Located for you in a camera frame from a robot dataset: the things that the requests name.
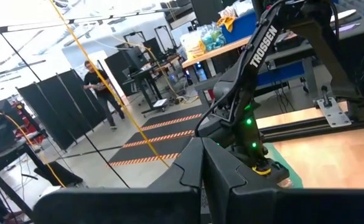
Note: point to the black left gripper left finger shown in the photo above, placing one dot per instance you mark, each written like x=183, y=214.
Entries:
x=181, y=186

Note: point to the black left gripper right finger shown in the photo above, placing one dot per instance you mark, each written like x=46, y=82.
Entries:
x=231, y=193

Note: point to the small glass saffron jar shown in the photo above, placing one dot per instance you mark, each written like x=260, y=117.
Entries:
x=287, y=183

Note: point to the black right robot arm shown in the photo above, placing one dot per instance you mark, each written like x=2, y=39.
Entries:
x=262, y=46

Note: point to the teal plastic bin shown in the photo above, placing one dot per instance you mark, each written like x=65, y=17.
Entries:
x=295, y=177

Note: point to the black hazard-edged floor mat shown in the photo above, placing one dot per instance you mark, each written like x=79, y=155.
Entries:
x=163, y=146

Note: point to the grey blue workbench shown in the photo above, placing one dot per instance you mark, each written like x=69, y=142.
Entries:
x=281, y=73

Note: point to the black standing desk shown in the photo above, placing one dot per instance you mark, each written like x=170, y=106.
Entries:
x=144, y=77

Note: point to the person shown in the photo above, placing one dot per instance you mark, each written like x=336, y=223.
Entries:
x=102, y=90

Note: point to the wooden-top workbench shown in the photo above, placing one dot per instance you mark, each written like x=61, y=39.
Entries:
x=219, y=51

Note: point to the black monitor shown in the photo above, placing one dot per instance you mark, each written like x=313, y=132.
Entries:
x=135, y=57

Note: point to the clear bag yellow contents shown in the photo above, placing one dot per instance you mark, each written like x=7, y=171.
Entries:
x=192, y=45

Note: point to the black folding partition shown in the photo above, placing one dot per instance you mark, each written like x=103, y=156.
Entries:
x=63, y=105

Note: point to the clear bag teal contents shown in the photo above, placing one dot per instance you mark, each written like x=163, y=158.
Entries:
x=213, y=39

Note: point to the blue plastic tote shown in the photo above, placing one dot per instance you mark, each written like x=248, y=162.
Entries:
x=240, y=28

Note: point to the black work table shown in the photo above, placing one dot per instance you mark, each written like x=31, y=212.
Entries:
x=1, y=149

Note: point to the black table frame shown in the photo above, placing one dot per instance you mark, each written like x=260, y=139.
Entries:
x=309, y=127

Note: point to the silver mounting bracket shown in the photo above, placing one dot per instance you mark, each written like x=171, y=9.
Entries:
x=334, y=113

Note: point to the black floor base plate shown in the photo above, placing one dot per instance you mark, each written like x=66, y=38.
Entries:
x=58, y=174

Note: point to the black metal frame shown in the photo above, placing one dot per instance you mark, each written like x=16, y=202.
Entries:
x=164, y=39

